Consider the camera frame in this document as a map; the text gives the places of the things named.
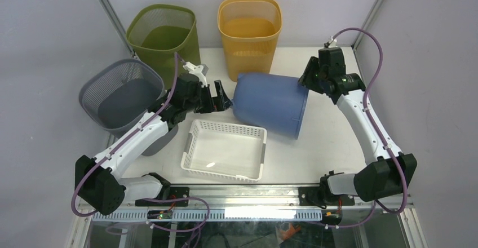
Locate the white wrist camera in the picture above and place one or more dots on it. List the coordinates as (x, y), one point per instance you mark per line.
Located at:
(200, 71)
(331, 43)

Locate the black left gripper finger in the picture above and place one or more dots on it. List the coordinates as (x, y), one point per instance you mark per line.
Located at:
(221, 102)
(219, 89)

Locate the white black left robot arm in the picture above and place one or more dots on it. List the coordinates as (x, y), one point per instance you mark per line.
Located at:
(99, 180)

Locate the white perforated plastic basket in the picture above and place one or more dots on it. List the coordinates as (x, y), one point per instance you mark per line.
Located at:
(225, 150)

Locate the large blue plastic bucket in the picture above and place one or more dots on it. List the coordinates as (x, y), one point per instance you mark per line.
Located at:
(274, 102)

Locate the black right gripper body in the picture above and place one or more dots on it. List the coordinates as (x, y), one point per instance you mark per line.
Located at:
(313, 76)

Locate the yellow mesh bin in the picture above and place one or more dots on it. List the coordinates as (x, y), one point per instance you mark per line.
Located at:
(249, 30)

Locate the olive green mesh bin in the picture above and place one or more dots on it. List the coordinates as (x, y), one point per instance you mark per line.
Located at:
(158, 31)

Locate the aluminium front rail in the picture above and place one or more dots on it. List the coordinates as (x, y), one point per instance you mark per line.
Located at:
(230, 203)

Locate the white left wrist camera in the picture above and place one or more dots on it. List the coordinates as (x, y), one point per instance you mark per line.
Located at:
(200, 71)

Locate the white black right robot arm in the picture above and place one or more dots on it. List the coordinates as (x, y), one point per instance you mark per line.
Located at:
(388, 170)

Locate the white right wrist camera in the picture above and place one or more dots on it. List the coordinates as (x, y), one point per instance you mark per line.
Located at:
(331, 43)

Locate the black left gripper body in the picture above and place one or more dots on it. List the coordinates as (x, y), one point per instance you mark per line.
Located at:
(202, 102)

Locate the grey mesh bin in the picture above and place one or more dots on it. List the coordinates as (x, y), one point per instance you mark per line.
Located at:
(118, 96)

